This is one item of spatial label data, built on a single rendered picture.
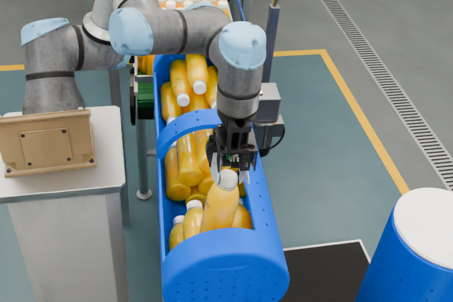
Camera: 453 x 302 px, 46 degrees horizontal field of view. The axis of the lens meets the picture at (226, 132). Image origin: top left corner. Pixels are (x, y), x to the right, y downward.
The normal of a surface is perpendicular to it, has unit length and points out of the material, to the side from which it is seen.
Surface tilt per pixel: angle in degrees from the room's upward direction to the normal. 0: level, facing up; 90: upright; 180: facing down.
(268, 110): 90
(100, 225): 90
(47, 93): 33
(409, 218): 0
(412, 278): 90
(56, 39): 51
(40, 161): 90
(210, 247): 17
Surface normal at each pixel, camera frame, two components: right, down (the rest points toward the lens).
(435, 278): -0.38, 0.59
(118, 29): -0.83, 0.11
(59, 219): 0.19, 0.66
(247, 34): 0.06, -0.75
